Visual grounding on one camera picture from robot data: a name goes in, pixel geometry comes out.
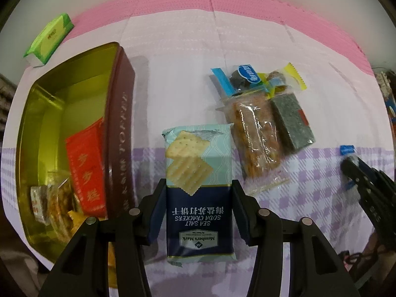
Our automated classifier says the dark candy with blue label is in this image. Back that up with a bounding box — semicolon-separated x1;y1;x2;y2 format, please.
230;64;267;95

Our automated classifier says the small red white snack packet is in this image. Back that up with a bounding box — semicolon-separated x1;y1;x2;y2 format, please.
30;185;50;226

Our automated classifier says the gold rectangular tin box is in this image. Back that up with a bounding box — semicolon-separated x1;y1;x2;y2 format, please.
15;42;137;273

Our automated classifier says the blue cracker packet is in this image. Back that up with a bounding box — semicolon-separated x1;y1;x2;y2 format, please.
162;123;238;267

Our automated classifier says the floral patterned object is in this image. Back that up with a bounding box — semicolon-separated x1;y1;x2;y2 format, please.
373;71;396;118

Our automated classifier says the clear peanut brittle packet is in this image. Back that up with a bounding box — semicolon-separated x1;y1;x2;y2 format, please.
216;94;291;196
46;170;78;243

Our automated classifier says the dark sesame bar packet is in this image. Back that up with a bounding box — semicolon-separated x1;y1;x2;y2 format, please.
269;93;315;156

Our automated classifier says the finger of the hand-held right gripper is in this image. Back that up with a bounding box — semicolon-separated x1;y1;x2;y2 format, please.
356;157;396;199
340;156;377;211

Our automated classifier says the yellow candy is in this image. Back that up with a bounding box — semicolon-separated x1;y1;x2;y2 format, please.
264;63;309;95

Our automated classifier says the green tissue pack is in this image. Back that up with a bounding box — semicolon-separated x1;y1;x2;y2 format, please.
23;12;75;68

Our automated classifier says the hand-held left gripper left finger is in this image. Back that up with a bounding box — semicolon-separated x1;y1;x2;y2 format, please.
37;178;168;297

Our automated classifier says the small yellowish snack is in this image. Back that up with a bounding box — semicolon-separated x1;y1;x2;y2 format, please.
66;210;90;234

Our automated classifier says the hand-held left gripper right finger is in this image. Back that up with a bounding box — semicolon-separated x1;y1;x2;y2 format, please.
231;179;361;297

